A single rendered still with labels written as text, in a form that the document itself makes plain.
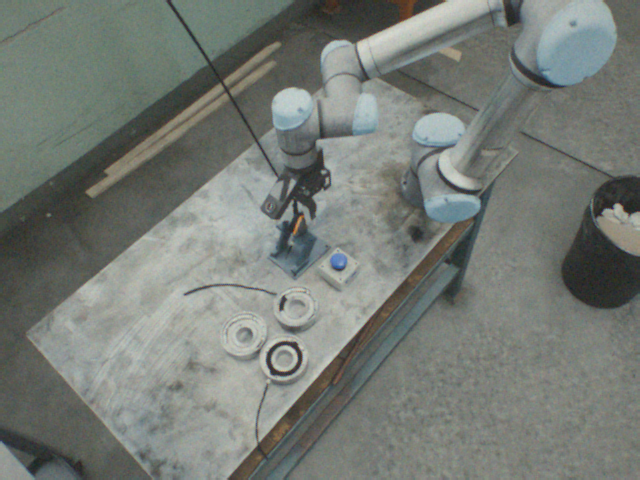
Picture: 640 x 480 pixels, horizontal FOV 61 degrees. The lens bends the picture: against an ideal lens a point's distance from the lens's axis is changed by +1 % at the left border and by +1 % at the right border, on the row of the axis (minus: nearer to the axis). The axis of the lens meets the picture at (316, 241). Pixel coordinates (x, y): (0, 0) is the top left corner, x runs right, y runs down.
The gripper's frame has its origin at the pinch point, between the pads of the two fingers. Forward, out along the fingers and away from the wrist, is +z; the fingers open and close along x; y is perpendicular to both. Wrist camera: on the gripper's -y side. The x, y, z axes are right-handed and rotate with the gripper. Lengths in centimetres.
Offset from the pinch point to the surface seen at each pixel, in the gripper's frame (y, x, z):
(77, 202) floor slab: -23, 138, 92
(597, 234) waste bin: 82, -48, 51
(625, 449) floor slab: 45, -94, 92
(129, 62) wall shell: 32, 151, 54
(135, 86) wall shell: 30, 151, 66
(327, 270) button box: -3.2, -10.9, 7.4
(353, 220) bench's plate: 13.7, -3.7, 11.9
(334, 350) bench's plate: -15.4, -24.3, 11.9
